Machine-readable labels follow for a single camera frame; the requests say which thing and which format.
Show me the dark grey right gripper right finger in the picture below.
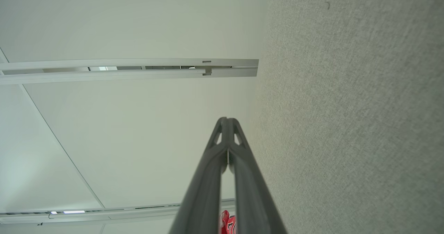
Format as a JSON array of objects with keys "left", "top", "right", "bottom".
[{"left": 227, "top": 117, "right": 288, "bottom": 234}]

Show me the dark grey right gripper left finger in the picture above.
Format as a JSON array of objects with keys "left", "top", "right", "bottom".
[{"left": 169, "top": 117, "right": 229, "bottom": 234}]

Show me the red basketball jersey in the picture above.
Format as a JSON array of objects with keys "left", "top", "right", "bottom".
[{"left": 219, "top": 210, "right": 237, "bottom": 234}]

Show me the grey fabric sofa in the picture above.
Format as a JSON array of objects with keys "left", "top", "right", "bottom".
[{"left": 248, "top": 0, "right": 444, "bottom": 234}]

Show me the white metal rail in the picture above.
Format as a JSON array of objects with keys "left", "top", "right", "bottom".
[
  {"left": 0, "top": 198, "right": 236, "bottom": 226},
  {"left": 0, "top": 58, "right": 259, "bottom": 85}
]

